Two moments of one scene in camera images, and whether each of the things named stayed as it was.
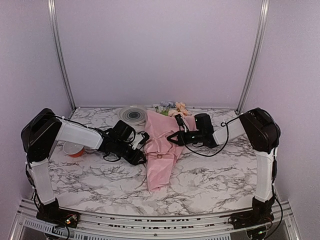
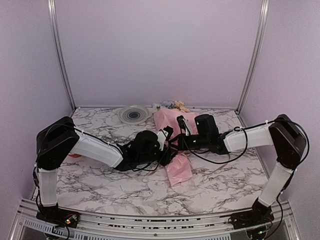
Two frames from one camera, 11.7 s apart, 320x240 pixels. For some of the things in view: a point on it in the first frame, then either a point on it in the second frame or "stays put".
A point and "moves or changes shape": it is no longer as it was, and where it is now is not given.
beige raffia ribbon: [160, 155] moves or changes shape
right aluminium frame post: [259, 47] stays put
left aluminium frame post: [51, 7] stays put
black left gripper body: [130, 158] to [165, 160]
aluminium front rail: [29, 226] stays put
